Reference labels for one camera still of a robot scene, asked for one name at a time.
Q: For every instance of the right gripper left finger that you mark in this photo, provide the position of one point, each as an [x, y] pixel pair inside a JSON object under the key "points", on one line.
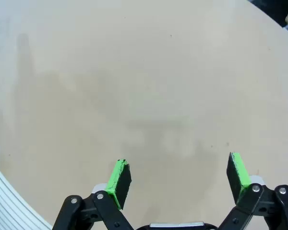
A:
{"points": [[117, 182]]}

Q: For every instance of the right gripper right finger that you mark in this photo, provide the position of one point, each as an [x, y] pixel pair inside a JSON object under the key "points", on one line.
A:
{"points": [[237, 177]]}

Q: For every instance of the white ribbed edge strip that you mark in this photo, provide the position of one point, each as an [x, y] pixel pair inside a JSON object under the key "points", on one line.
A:
{"points": [[9, 206]]}

